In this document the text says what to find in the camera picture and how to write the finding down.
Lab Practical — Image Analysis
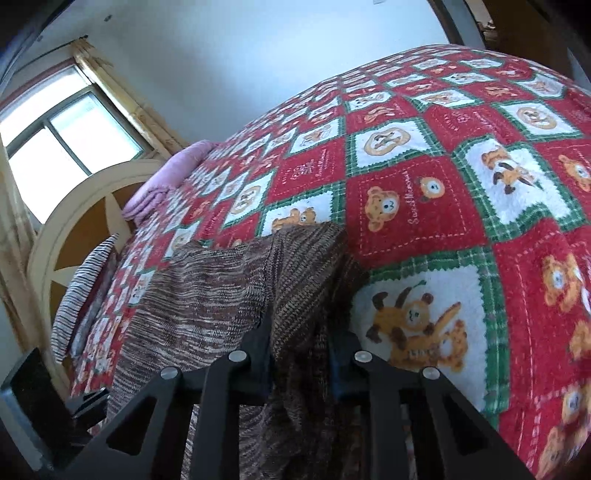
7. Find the cream wooden headboard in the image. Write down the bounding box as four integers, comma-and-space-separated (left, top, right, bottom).
28, 159, 169, 393

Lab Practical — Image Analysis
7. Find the brown wooden door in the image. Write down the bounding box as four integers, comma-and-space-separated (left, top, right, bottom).
480, 0, 591, 88

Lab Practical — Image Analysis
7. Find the striped pillow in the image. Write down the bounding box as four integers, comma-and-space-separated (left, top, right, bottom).
51, 233, 120, 363

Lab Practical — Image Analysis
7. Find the red checkered bear-print blanket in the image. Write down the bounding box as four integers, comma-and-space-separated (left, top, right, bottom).
69, 44, 591, 480

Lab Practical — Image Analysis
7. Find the pink folded pillow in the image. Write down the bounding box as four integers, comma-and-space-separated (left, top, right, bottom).
122, 140, 218, 221

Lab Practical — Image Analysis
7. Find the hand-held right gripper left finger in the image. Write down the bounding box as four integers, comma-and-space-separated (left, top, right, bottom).
76, 314, 278, 480

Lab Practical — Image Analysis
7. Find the dark door frame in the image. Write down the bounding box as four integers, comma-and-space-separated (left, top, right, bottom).
431, 0, 485, 47

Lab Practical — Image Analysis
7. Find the brown knit sweater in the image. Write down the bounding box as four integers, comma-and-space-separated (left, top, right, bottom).
106, 222, 416, 480

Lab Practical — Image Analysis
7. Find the yellow curtain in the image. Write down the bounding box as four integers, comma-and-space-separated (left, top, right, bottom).
69, 39, 188, 160
0, 143, 47, 352

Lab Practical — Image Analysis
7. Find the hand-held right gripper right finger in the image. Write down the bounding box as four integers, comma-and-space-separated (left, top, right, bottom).
329, 330, 536, 480

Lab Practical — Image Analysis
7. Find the window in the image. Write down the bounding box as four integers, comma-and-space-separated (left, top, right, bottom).
0, 62, 153, 222

